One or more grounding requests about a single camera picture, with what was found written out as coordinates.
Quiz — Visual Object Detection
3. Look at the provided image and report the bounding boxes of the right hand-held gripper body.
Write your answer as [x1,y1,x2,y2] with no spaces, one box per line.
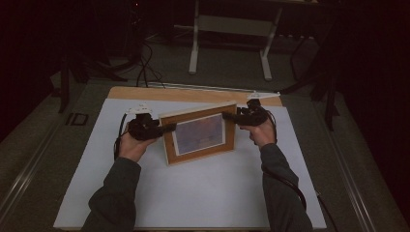
[235,91,281,128]

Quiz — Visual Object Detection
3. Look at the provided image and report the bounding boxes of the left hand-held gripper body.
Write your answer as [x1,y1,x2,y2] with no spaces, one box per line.
[126,102,162,142]

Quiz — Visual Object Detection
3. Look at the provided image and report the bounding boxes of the wooden picture frame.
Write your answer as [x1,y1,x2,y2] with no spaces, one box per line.
[158,100,238,166]

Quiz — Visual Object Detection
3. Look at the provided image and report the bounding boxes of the person's right hand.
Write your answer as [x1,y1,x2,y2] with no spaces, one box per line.
[239,116,278,150]

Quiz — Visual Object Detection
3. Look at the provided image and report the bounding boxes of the person's left hand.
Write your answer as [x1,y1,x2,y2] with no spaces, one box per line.
[118,121,160,163]

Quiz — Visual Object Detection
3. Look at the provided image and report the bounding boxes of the black floor socket plate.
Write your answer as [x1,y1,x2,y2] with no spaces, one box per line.
[65,111,90,127]

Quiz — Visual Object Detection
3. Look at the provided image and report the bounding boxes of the white table mat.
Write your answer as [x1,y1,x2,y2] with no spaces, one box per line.
[52,98,327,230]

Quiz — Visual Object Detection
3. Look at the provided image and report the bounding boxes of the black metal stand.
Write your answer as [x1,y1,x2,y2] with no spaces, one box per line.
[276,32,343,132]
[56,44,130,114]

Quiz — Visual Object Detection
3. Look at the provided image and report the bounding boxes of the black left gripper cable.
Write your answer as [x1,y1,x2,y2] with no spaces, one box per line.
[112,112,129,161]

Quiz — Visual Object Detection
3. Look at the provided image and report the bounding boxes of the black floor cables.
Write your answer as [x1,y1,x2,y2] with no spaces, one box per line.
[134,41,167,89]

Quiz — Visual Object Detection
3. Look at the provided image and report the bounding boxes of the white metal desk frame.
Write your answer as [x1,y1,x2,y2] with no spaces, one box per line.
[188,0,285,82]

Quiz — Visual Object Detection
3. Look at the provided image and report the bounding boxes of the metal floor rail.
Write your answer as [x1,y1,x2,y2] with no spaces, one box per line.
[312,100,379,232]
[0,122,63,223]

